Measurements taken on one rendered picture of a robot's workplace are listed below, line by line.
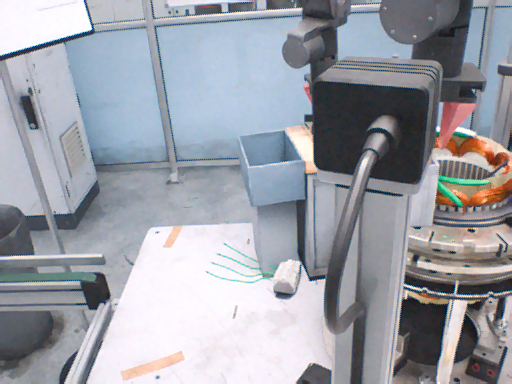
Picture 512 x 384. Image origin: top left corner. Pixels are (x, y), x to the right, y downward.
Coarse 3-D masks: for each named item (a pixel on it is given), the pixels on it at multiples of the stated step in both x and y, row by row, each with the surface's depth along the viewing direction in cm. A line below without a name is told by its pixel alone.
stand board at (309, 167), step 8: (288, 128) 104; (296, 128) 103; (296, 136) 99; (304, 136) 99; (296, 144) 96; (304, 144) 95; (312, 144) 95; (304, 152) 92; (312, 152) 92; (304, 160) 89; (312, 160) 89; (304, 168) 90; (312, 168) 89
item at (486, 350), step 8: (480, 336) 77; (488, 336) 77; (496, 336) 77; (480, 344) 76; (488, 344) 75; (496, 344) 75; (504, 344) 76; (480, 352) 75; (488, 352) 75; (496, 352) 75; (480, 360) 75; (488, 360) 74; (496, 360) 74
